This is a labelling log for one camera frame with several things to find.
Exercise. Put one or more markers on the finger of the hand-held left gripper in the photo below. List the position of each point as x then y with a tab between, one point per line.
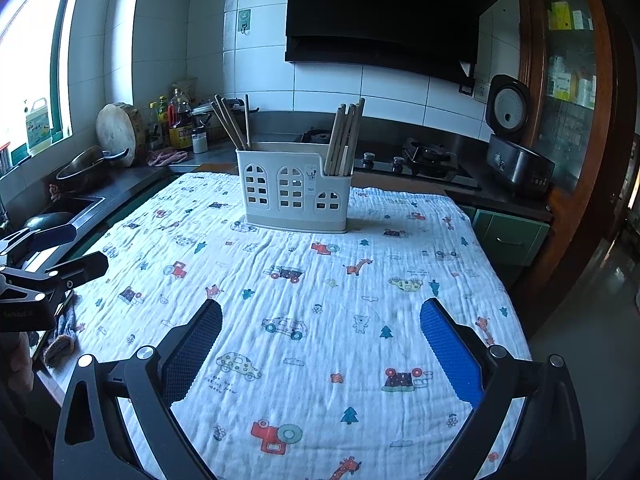
82	266
55	235

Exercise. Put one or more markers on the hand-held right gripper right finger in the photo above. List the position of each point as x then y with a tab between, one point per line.
450	355

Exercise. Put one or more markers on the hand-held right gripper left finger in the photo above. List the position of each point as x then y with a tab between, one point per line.
192	355

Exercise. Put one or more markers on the white plastic utensil holder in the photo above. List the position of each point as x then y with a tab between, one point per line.
295	195

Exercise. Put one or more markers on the wooden chopstick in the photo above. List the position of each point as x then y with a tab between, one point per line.
235	125
341	140
351	137
356	135
346	140
230	122
226	127
335	140
247	122

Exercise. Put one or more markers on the person's left hand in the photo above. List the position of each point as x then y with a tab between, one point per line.
17	360

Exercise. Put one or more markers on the steel sink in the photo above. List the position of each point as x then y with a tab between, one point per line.
85	205

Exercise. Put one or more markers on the grey pink rag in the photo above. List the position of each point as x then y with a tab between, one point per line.
62	340

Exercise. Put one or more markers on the steel wok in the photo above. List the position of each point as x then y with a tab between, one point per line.
82	170

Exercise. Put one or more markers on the detergent jug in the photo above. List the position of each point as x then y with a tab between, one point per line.
37	127

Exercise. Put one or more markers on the round wooden cutting board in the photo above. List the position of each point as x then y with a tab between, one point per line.
117	132

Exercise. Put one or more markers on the green cabinet door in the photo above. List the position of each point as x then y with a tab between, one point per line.
510	237

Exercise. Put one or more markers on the white printed cloth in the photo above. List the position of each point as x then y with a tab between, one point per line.
310	270

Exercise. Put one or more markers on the small yellow-capped bottle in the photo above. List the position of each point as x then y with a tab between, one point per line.
153	125

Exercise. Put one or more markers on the large soy sauce bottle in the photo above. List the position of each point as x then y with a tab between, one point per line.
180	132

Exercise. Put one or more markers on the yellow-capped green label bottle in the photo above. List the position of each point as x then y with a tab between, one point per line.
163	115

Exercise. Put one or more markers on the white shaker with black cap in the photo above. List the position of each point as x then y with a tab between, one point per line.
199	142

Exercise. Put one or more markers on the black gas stove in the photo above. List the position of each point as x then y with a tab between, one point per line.
425	165

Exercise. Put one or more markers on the steel pressure cooker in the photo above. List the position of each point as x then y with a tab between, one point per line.
205	110

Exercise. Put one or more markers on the black rice cooker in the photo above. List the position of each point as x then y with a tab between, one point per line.
520	170

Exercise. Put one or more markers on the window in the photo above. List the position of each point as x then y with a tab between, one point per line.
30	35

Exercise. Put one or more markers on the wooden glass-door cabinet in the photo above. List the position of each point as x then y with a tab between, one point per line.
607	110

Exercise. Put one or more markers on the black range hood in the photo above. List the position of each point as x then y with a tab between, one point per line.
390	10

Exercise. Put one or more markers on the yellow-green box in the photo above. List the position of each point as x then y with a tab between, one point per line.
560	15

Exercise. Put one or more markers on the white wall socket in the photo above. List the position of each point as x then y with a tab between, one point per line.
480	91

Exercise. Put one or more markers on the green wall hook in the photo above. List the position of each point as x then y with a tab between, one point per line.
244	20

